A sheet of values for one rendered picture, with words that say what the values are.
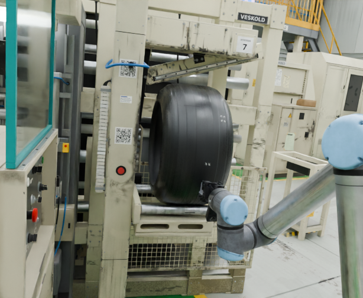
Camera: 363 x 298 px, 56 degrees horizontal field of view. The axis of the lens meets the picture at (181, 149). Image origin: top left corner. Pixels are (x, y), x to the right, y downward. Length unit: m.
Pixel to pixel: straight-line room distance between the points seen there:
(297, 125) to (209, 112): 4.78
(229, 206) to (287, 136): 4.96
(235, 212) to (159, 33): 1.02
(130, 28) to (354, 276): 1.19
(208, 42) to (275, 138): 4.16
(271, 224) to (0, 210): 0.80
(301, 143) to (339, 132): 5.52
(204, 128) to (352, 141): 0.74
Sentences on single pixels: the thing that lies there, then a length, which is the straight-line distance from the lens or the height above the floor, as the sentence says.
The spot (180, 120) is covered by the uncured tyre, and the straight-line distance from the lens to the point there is 1.40.
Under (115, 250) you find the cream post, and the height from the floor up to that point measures 0.67.
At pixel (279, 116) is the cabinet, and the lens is 5.84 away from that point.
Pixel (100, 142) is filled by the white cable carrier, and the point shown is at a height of 1.18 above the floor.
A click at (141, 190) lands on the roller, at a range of 1.83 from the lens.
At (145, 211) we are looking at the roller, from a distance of 1.56.
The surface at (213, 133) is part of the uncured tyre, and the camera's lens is 1.42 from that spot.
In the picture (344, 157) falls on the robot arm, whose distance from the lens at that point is 0.81.
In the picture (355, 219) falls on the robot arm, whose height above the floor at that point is 1.24.
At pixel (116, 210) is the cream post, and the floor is 0.87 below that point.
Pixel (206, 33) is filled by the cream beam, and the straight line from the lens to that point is 1.85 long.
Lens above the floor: 1.49
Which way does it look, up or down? 11 degrees down
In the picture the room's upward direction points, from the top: 6 degrees clockwise
